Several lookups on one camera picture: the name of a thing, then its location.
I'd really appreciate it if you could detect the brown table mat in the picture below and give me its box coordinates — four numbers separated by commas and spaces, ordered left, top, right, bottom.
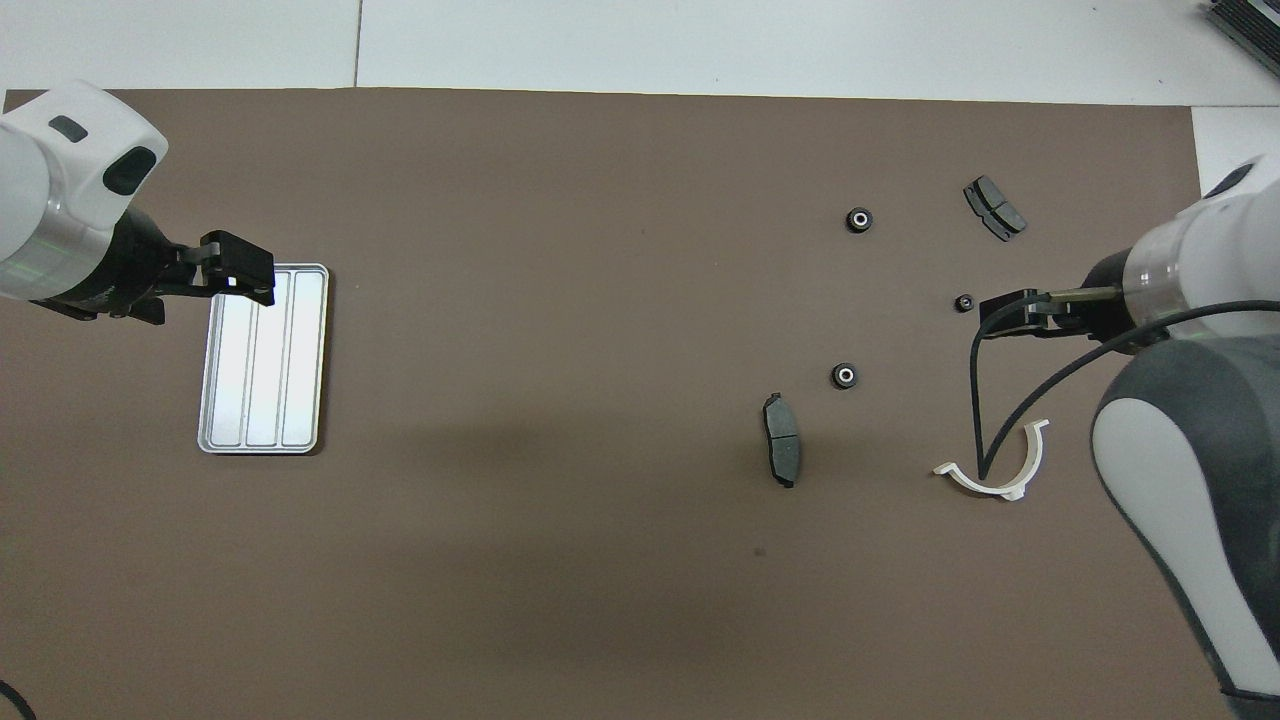
0, 88, 1261, 720

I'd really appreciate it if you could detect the white half-ring clamp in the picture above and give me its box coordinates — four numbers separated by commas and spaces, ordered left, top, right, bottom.
932, 418, 1051, 502

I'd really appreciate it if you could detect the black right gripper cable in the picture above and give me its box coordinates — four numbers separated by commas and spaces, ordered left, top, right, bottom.
970, 300, 1280, 481

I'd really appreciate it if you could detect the silver metal tray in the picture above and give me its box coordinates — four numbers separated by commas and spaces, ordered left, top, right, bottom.
197, 263, 331, 456

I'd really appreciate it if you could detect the dark grey brake pad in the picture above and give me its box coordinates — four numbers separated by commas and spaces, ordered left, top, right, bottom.
963, 175, 1028, 243
762, 392, 803, 490

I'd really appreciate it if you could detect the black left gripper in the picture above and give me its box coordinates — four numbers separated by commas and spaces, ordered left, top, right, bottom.
35, 232, 276, 323

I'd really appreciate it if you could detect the dark ribbed metal block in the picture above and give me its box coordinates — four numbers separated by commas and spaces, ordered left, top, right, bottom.
1203, 0, 1280, 81

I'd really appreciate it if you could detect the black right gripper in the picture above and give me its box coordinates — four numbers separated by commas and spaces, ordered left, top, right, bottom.
982, 265, 1151, 353

